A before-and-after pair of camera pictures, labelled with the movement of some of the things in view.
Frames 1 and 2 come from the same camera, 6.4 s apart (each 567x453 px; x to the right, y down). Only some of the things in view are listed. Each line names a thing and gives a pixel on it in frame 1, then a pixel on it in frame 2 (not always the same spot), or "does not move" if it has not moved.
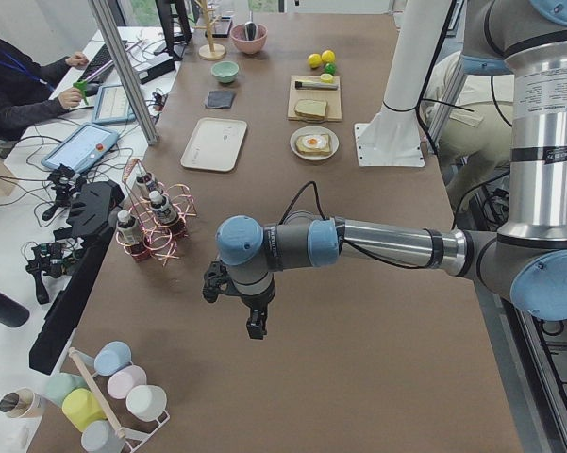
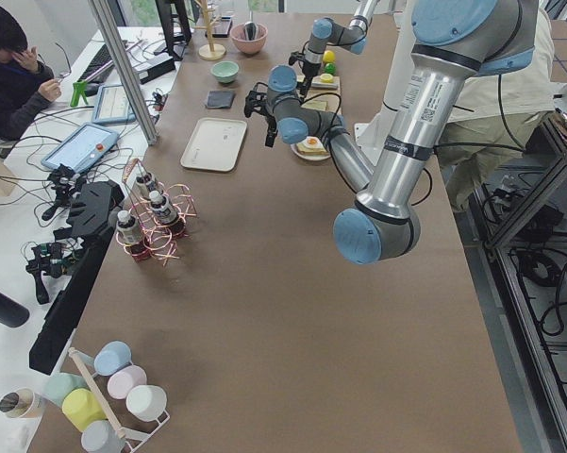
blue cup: x=111 y=357 does not move
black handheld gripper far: x=65 y=184 does not move
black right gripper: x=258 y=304 -> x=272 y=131
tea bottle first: x=127 y=227 does not move
